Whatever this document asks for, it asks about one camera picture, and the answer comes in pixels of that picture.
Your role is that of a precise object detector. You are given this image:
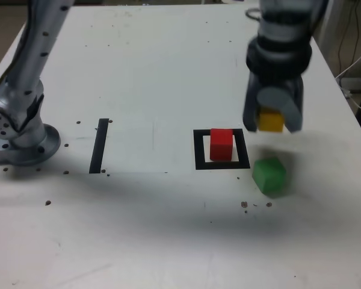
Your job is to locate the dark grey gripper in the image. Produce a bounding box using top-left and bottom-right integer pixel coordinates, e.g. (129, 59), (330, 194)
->
(242, 69), (304, 134)

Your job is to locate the yellow cube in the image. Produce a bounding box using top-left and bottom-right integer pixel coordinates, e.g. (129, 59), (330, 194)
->
(258, 107), (285, 132)

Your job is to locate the red cube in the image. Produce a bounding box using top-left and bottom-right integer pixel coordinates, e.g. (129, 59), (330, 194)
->
(209, 128), (233, 161)

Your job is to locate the green cube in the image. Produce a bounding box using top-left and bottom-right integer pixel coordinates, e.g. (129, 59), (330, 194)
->
(251, 157), (288, 197)

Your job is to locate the black tape square outline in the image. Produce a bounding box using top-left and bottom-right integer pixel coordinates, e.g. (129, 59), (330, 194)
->
(193, 128), (251, 171)

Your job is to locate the black tape strip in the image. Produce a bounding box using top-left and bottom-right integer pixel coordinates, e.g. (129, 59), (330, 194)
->
(88, 118), (110, 175)

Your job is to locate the white cable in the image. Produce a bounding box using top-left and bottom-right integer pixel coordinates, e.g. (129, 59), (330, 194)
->
(336, 42), (361, 113)

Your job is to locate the thin black hanging cable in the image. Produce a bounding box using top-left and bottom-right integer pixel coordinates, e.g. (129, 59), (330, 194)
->
(337, 0), (361, 76)

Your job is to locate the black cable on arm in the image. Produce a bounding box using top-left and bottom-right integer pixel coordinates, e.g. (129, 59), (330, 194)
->
(245, 8), (262, 21)

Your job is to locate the white furniture post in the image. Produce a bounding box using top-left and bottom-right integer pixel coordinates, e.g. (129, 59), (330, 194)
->
(314, 0), (344, 46)

